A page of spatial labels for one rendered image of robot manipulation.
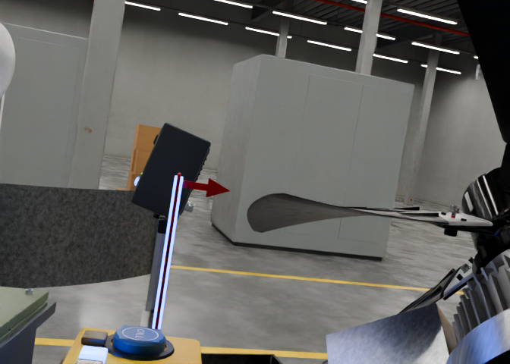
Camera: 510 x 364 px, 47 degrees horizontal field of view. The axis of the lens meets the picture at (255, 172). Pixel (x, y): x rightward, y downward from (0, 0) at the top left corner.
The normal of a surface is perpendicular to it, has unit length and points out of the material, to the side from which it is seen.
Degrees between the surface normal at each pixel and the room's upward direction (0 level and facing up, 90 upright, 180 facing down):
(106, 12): 90
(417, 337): 56
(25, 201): 90
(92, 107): 90
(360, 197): 90
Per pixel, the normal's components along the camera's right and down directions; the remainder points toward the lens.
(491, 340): -0.83, -0.40
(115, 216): 0.81, 0.16
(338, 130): 0.27, 0.09
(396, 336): -0.51, -0.62
